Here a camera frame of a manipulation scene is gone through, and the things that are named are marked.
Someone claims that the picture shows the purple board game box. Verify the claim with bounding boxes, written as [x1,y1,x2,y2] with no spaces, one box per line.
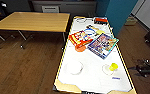
[87,32,120,59]

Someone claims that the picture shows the small orange round object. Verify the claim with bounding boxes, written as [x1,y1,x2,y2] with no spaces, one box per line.
[74,44,87,53]

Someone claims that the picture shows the black floor cables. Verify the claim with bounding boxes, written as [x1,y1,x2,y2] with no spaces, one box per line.
[132,58,150,67]

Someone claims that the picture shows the cardboard box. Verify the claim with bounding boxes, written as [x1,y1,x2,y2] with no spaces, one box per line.
[125,16,138,27]

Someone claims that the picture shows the red black box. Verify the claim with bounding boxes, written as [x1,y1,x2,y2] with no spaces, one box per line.
[93,16,109,24]

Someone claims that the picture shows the clear plastic bowl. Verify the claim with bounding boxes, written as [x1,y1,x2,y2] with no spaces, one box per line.
[101,63,117,75]

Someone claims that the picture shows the blue yellow board game box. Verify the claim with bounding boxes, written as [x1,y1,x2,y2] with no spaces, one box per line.
[81,24,107,40]

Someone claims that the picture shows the large light wooden table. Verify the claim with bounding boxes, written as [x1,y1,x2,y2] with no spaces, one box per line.
[0,11,71,49]

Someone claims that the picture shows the white air hockey table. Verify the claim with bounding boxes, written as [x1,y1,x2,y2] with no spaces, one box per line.
[52,14,138,94]

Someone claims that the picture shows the orange board game box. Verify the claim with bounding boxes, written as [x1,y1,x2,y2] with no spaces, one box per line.
[68,29,94,48]

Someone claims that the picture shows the light grey cushion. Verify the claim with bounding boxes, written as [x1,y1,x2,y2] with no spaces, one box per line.
[41,4,60,14]

